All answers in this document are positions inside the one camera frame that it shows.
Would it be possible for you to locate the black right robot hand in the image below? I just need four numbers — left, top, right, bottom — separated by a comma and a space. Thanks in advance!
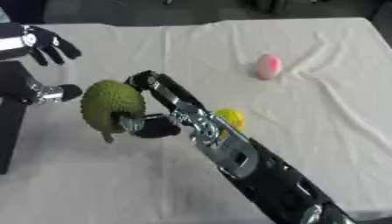
117, 69, 210, 139

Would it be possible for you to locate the yellow bumpy toy fruit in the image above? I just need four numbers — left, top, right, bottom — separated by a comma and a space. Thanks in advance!
213, 108, 249, 141

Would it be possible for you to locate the black box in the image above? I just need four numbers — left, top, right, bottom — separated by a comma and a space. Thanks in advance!
0, 98, 30, 175

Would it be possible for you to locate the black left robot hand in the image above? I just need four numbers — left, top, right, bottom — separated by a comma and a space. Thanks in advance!
0, 24, 85, 105

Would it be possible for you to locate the pink white toy peach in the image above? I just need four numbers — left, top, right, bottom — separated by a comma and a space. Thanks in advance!
252, 53, 284, 81

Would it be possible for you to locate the green spiky toy fruit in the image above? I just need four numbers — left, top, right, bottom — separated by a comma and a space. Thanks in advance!
80, 79, 149, 144

